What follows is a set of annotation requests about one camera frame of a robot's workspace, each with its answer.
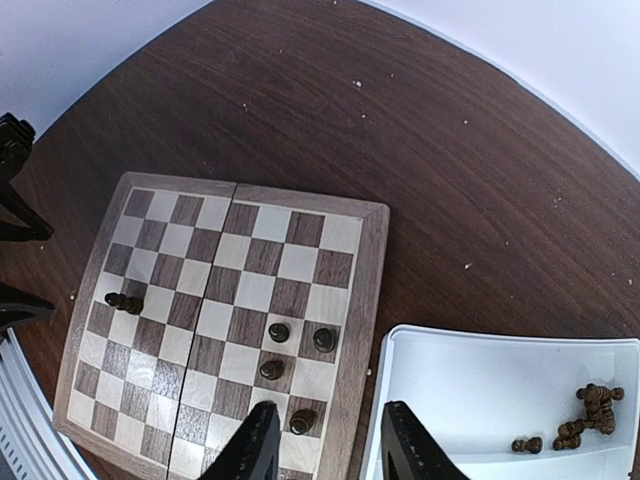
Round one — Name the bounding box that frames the aluminium frame rail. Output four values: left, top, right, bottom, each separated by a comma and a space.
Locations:
1, 329, 96, 479

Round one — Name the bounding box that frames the dark pawn piece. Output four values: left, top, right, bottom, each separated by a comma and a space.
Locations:
289, 408, 317, 435
268, 322, 290, 343
259, 359, 284, 381
104, 292, 144, 315

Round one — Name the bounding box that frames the dark chess king piece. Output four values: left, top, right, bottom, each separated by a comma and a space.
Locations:
313, 328, 337, 353

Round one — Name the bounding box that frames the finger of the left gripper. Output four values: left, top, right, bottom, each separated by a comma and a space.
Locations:
0, 284, 54, 330
1, 182, 54, 240

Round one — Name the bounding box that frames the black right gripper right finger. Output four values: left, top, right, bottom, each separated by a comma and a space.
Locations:
381, 401, 468, 480

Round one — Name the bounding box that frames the dark chess pieces pile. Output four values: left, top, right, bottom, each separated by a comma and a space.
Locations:
510, 382, 626, 456

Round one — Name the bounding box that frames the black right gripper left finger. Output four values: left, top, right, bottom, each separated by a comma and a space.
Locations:
199, 401, 280, 480

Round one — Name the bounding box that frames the wooden chessboard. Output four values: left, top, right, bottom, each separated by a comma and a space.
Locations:
53, 172, 390, 479

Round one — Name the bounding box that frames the white divided plastic tray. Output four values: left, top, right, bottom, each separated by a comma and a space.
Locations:
360, 325, 639, 479

